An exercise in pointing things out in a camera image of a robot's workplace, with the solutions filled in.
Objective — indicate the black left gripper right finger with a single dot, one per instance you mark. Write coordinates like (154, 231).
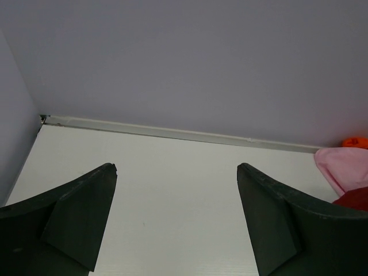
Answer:
(293, 233)

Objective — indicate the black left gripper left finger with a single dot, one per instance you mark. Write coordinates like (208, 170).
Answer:
(60, 231)

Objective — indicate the dark red t shirt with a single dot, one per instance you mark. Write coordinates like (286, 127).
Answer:
(355, 199)

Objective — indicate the pink t shirt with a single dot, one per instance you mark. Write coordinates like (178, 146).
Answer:
(345, 168)

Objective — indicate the orange t shirt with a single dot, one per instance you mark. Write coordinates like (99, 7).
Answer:
(356, 142)

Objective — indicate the white table edge rail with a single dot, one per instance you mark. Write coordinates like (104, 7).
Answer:
(107, 126)

